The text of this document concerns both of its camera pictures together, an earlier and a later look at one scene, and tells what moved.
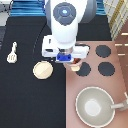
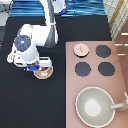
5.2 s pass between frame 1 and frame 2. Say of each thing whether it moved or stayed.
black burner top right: stayed
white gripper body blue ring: moved
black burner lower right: stayed
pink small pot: moved
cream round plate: stayed
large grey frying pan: stayed
